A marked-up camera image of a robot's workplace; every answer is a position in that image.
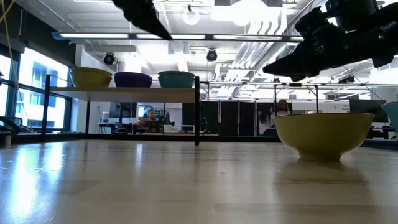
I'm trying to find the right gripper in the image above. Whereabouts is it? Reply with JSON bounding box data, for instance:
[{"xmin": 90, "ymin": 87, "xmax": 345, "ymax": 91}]
[{"xmin": 262, "ymin": 26, "xmax": 348, "ymax": 82}]

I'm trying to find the teal patterned mini bowl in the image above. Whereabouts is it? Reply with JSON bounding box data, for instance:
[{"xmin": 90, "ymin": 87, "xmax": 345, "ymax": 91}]
[
  {"xmin": 157, "ymin": 75, "xmax": 196, "ymax": 89},
  {"xmin": 157, "ymin": 70, "xmax": 196, "ymax": 77},
  {"xmin": 381, "ymin": 101, "xmax": 398, "ymax": 133}
]

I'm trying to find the round ceiling lamp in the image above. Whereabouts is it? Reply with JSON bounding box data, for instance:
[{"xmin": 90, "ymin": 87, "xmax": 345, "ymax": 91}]
[{"xmin": 182, "ymin": 7, "xmax": 200, "ymax": 26}]

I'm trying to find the person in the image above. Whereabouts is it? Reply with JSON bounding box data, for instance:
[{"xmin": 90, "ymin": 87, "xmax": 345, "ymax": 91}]
[
  {"xmin": 257, "ymin": 108, "xmax": 276, "ymax": 135},
  {"xmin": 138, "ymin": 108, "xmax": 165, "ymax": 133},
  {"xmin": 275, "ymin": 98, "xmax": 293, "ymax": 118}
]

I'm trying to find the black room divider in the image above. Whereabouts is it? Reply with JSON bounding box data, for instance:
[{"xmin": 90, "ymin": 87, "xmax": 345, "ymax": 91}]
[{"xmin": 200, "ymin": 101, "xmax": 293, "ymax": 136}]

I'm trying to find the black background monitor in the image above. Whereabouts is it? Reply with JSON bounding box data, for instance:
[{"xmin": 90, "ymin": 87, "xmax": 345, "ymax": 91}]
[{"xmin": 349, "ymin": 98, "xmax": 388, "ymax": 123}]

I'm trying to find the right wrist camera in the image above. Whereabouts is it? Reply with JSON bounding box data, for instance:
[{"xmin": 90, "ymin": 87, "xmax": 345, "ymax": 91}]
[{"xmin": 295, "ymin": 6, "xmax": 335, "ymax": 41}]

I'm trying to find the black background frame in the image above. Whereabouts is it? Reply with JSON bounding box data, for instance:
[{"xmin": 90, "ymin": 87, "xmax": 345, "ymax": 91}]
[{"xmin": 198, "ymin": 80, "xmax": 321, "ymax": 114}]

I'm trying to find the wooden shelf with black frame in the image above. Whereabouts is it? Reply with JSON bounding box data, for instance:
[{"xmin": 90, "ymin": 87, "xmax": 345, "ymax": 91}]
[{"xmin": 42, "ymin": 73, "xmax": 201, "ymax": 146}]

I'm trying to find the black wall monitor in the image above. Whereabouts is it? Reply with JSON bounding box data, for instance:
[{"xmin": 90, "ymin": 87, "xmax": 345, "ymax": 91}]
[{"xmin": 108, "ymin": 101, "xmax": 137, "ymax": 118}]

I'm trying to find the black metal rig frame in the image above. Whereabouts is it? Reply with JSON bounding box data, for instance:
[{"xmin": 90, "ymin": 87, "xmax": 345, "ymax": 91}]
[{"xmin": 0, "ymin": 115, "xmax": 398, "ymax": 151}]

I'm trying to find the yellow hanging cable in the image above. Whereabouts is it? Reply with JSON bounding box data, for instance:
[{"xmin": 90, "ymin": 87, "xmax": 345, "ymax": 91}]
[
  {"xmin": 0, "ymin": 0, "xmax": 16, "ymax": 24},
  {"xmin": 1, "ymin": 4, "xmax": 30, "ymax": 125}
]

